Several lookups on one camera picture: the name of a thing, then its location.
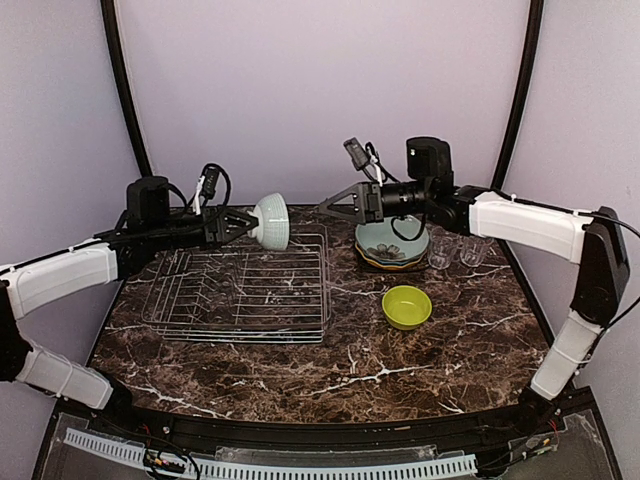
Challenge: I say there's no pale green plate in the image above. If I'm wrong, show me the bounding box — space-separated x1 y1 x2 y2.
355 216 430 260

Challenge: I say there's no light teal checkered bowl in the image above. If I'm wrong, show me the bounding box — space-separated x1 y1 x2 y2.
247 193 290 251

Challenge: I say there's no blue polka dot plate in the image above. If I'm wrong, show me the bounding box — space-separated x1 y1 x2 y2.
357 250 425 263

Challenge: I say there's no yellow polka dot plate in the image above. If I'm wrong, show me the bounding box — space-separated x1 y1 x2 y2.
360 255 422 272

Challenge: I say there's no clear ribbed glass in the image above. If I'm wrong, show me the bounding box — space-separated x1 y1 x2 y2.
427 227 460 270

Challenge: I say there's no black square floral plate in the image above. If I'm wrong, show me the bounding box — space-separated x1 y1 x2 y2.
358 262 429 274

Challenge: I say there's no lime green bowl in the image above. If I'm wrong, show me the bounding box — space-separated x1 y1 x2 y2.
381 285 433 331

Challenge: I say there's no clear faceted glass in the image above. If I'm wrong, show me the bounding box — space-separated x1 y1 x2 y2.
460 236 493 268

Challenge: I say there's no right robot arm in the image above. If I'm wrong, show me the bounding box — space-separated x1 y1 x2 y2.
319 136 630 401

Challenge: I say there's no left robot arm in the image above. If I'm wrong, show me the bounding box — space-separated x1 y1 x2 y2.
1 176 264 410

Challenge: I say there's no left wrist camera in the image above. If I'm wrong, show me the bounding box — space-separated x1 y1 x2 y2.
192 163 232 215

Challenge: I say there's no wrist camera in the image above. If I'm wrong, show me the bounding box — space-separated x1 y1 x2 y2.
343 137 388 185
192 163 232 215

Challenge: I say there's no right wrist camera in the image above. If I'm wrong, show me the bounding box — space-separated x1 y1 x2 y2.
343 137 388 185

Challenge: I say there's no metal wire dish rack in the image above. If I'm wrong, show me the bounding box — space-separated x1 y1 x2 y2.
141 224 331 344

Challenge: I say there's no left black frame post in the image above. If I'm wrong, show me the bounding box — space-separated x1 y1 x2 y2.
100 0 152 177

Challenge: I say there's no black frame post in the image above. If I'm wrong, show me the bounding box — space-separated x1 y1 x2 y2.
100 0 152 177
491 0 545 189

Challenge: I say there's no right black frame post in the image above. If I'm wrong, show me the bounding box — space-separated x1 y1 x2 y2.
491 0 545 189

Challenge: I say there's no white slotted cable duct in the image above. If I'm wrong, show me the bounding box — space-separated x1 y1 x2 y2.
63 428 478 480

